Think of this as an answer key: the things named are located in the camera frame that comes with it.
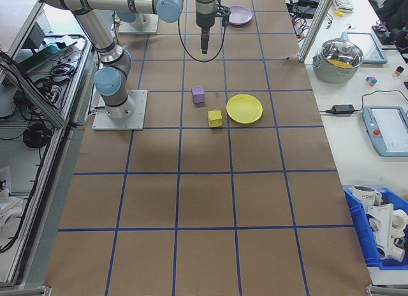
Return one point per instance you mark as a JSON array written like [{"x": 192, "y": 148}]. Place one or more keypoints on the purple plate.
[{"x": 240, "y": 15}]

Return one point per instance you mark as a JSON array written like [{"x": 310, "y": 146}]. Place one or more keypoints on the colourful toy cube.
[{"x": 370, "y": 81}]

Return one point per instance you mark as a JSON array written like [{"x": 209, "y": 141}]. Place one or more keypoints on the bystander person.
[{"x": 396, "y": 9}]

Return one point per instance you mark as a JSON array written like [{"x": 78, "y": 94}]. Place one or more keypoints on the red white connector strip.
[{"x": 301, "y": 29}]

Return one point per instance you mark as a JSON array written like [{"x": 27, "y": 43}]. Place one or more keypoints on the white cloth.
[{"x": 9, "y": 206}]

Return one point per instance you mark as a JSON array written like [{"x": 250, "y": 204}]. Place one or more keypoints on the yellow plate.
[{"x": 243, "y": 109}]

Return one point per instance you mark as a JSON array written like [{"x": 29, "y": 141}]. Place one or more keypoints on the small figurine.
[{"x": 397, "y": 73}]

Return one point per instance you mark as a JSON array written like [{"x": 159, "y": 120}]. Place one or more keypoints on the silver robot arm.
[
  {"x": 92, "y": 31},
  {"x": 135, "y": 19}
]

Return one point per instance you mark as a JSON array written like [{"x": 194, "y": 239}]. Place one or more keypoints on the blue teach pendant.
[
  {"x": 371, "y": 47},
  {"x": 389, "y": 133}
]

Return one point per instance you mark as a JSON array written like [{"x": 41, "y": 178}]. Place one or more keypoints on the blue storage bin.
[{"x": 357, "y": 219}]

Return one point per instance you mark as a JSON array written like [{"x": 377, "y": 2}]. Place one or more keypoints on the white keyboard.
[{"x": 343, "y": 1}]

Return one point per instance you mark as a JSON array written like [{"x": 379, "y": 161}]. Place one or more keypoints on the yellow foam block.
[{"x": 215, "y": 119}]

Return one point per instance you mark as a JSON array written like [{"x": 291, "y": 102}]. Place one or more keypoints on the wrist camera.
[{"x": 224, "y": 11}]

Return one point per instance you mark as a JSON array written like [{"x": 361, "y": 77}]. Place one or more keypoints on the white power strip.
[{"x": 54, "y": 92}]

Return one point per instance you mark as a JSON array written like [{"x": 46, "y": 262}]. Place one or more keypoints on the purple foam block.
[{"x": 198, "y": 95}]

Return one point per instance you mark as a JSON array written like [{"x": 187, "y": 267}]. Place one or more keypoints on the grey electronics box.
[{"x": 33, "y": 36}]

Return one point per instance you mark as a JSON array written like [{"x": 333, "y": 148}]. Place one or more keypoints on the small yellow block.
[{"x": 340, "y": 12}]

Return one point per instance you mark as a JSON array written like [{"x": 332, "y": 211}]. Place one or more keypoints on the white plastic pipe fitting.
[{"x": 382, "y": 226}]

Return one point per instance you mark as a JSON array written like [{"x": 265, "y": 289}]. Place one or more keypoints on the white mug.
[{"x": 363, "y": 197}]

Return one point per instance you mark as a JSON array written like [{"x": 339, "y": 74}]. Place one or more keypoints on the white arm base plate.
[
  {"x": 140, "y": 117},
  {"x": 150, "y": 28}
]

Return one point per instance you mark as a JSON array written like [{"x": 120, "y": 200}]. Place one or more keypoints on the green circuit board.
[{"x": 38, "y": 58}]

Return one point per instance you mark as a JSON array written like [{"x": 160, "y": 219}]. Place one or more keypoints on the red black circuit board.
[{"x": 381, "y": 29}]

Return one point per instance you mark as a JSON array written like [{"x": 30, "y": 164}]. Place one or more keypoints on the V-shaped metal bar frame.
[{"x": 48, "y": 109}]

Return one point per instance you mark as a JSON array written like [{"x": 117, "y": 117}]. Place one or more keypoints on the black power adapter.
[
  {"x": 343, "y": 109},
  {"x": 307, "y": 11}
]

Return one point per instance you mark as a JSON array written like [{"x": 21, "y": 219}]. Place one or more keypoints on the aluminium profile post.
[{"x": 315, "y": 25}]

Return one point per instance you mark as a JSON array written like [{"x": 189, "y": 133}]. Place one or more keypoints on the steel pot with glass lid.
[{"x": 334, "y": 72}]

